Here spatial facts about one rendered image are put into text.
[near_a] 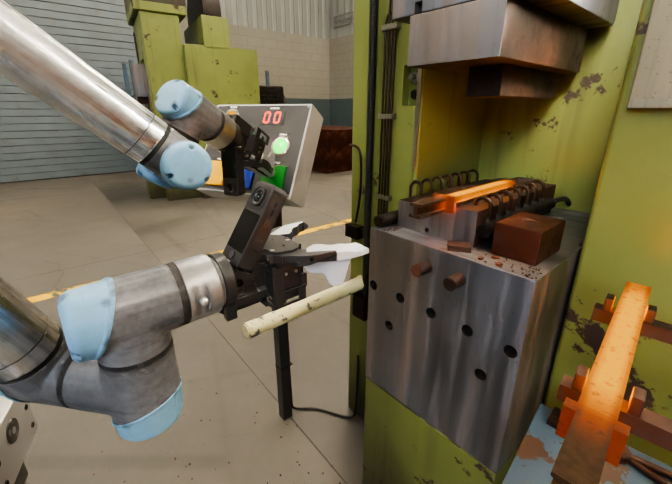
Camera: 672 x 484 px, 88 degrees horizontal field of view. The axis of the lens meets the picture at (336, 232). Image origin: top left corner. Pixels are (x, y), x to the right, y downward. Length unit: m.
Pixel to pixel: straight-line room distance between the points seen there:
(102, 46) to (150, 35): 3.16
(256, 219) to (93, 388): 0.25
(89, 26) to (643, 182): 8.28
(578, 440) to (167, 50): 5.28
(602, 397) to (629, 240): 0.44
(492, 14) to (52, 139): 7.94
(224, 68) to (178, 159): 4.81
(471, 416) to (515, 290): 0.32
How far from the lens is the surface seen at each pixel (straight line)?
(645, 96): 0.78
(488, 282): 0.71
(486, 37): 0.75
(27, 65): 0.59
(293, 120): 1.03
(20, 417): 0.77
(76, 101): 0.59
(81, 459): 1.75
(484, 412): 0.86
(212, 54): 5.35
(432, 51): 0.80
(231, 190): 0.85
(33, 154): 8.29
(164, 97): 0.74
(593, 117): 1.17
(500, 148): 1.25
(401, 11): 0.87
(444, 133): 1.08
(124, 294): 0.41
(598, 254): 0.84
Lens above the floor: 1.18
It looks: 19 degrees down
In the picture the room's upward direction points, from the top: straight up
